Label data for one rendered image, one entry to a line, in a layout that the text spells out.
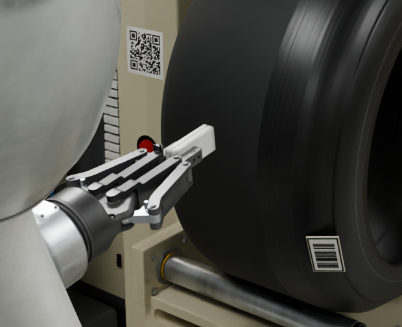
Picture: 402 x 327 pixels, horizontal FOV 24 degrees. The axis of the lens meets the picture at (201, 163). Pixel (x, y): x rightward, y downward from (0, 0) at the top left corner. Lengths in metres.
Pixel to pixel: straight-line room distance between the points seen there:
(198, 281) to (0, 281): 0.91
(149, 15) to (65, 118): 1.16
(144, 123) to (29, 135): 1.23
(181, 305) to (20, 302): 0.91
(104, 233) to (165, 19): 0.59
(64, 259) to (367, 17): 0.48
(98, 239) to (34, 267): 0.36
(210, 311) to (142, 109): 0.34
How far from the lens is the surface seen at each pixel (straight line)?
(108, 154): 1.61
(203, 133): 1.05
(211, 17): 1.20
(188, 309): 1.45
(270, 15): 1.16
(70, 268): 0.89
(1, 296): 0.56
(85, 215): 0.91
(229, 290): 1.41
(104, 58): 0.30
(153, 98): 1.49
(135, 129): 1.54
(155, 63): 1.47
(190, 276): 1.45
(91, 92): 0.30
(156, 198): 0.94
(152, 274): 1.48
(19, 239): 0.53
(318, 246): 1.16
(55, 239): 0.87
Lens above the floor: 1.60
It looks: 22 degrees down
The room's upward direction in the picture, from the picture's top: straight up
